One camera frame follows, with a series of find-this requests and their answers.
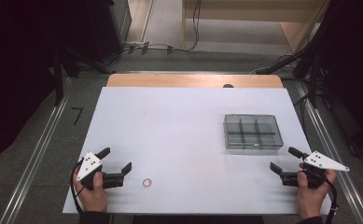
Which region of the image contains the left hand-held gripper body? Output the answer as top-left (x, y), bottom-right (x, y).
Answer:
top-left (76, 151), bottom-right (125, 191)

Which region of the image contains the clear grey compartment box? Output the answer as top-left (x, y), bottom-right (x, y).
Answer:
top-left (223, 113), bottom-right (285, 151)

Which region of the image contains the power strip with plugs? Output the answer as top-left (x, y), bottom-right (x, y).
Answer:
top-left (124, 41), bottom-right (175, 56)

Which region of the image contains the person's left hand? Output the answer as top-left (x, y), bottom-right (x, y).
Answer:
top-left (72, 171), bottom-right (108, 213)

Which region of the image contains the black cabinet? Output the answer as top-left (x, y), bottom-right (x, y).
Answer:
top-left (84, 0), bottom-right (133, 63)

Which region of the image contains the aluminium floor rail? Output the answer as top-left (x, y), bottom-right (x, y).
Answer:
top-left (295, 79), bottom-right (363, 224)
top-left (0, 77), bottom-right (75, 224)

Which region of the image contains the black metal stand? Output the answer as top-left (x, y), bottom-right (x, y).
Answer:
top-left (256, 36), bottom-right (328, 110)
top-left (51, 46), bottom-right (117, 107)

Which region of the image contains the person's right hand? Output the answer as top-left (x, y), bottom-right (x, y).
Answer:
top-left (295, 162), bottom-right (338, 220)

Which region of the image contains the black floor cable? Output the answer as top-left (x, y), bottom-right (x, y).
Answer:
top-left (293, 92), bottom-right (313, 139)

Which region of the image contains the left hand-held gripper cable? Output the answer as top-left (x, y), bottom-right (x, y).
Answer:
top-left (70, 159), bottom-right (86, 216)

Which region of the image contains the hand-held gripper cable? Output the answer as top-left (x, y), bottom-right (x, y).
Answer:
top-left (313, 169), bottom-right (340, 224)
top-left (70, 159), bottom-right (86, 216)

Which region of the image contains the wooden table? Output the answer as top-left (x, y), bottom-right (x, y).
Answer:
top-left (106, 73), bottom-right (284, 89)

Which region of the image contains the right hand-held gripper cable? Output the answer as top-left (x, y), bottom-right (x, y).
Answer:
top-left (313, 169), bottom-right (340, 224)

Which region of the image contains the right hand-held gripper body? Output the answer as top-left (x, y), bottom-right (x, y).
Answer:
top-left (280, 150), bottom-right (351, 189)

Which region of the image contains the hanging black cable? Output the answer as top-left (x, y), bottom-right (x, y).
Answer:
top-left (187, 0), bottom-right (202, 52)

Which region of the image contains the light wooden shelf unit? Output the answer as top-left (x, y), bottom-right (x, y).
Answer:
top-left (181, 0), bottom-right (330, 56)

